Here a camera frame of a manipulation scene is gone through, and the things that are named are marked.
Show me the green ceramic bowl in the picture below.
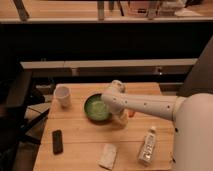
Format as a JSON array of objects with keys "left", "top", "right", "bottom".
[{"left": 84, "top": 93, "right": 111, "bottom": 122}]

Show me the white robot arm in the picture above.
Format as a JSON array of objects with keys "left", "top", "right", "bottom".
[{"left": 101, "top": 80, "right": 213, "bottom": 171}]

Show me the orange carrot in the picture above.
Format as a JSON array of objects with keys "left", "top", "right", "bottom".
[{"left": 128, "top": 110, "right": 136, "bottom": 118}]

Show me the white folded cloth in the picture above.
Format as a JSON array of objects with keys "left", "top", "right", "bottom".
[{"left": 99, "top": 144, "right": 117, "bottom": 171}]

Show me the clear plastic bottle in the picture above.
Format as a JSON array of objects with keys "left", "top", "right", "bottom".
[{"left": 138, "top": 126, "right": 156, "bottom": 165}]

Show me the white paper cup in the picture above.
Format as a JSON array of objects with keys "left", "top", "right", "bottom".
[{"left": 54, "top": 86, "right": 71, "bottom": 108}]

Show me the black remote control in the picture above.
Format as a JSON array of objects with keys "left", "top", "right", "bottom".
[{"left": 52, "top": 130, "right": 63, "bottom": 155}]

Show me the black chair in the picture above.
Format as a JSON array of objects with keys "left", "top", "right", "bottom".
[{"left": 0, "top": 63, "right": 49, "bottom": 171}]

